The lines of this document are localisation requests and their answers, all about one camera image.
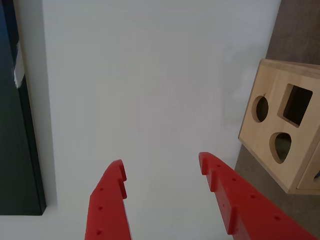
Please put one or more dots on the large white board panel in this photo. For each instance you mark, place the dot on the large white board panel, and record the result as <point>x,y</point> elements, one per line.
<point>150,87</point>

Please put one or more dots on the wooden shape sorter box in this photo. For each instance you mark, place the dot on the wooden shape sorter box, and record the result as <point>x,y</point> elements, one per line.
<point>260,140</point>

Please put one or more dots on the dark panel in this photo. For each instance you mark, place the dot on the dark panel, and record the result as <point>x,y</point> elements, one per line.
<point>15,150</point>

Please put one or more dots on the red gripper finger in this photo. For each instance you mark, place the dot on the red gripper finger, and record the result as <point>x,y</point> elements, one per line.
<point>107,212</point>
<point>250,212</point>

